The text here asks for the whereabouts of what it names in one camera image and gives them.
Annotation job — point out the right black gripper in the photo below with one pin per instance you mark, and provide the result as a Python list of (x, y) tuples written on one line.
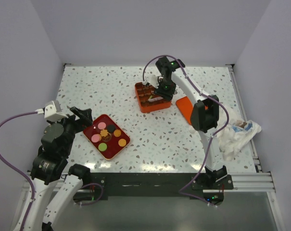
[(167, 95)]

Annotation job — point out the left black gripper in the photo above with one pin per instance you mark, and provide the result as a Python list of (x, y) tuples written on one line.
[(85, 116)]

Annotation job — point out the pink cookie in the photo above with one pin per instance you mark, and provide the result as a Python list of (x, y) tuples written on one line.
[(96, 138), (101, 125)]

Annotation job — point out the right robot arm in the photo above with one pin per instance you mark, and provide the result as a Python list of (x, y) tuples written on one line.
[(204, 117)]

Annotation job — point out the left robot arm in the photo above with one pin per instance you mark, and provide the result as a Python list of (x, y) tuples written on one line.
[(42, 211)]

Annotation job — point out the orange compartment cookie box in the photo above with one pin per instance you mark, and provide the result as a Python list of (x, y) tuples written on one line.
[(143, 92)]

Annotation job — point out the orange box lid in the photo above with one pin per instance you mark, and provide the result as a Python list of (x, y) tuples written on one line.
[(185, 107)]

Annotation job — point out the orange flower cookie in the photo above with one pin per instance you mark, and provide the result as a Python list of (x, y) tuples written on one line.
[(104, 133)]

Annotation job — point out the red cookie tray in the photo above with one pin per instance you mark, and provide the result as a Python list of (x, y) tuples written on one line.
[(112, 142)]

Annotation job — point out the black cookie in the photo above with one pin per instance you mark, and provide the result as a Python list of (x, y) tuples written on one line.
[(111, 128)]

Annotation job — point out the orange cookie upper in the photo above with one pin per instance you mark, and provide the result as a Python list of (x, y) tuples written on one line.
[(117, 133)]

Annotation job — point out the orange cookie lower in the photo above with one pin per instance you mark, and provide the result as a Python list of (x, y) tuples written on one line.
[(122, 142)]

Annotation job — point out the white crumpled plastic bag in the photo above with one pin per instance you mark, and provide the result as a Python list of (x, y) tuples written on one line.
[(229, 137)]

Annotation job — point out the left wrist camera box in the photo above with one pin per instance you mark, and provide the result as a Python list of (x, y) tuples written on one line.
[(53, 111)]

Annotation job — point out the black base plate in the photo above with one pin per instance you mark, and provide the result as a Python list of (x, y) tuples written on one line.
[(162, 185)]

